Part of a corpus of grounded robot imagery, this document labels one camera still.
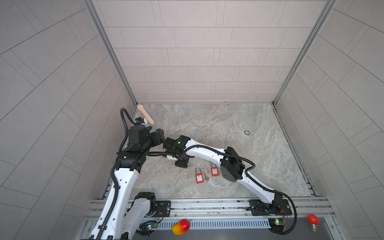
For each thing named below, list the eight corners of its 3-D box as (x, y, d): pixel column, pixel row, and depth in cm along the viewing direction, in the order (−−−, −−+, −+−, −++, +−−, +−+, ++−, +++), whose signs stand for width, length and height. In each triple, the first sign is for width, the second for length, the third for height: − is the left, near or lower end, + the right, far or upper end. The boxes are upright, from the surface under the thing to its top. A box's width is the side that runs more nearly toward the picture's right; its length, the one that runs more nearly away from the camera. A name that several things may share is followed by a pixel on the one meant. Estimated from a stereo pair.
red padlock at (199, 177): (196, 184, 81) (196, 183, 79) (194, 169, 86) (194, 167, 84) (204, 182, 81) (204, 181, 80) (201, 167, 86) (201, 166, 85)
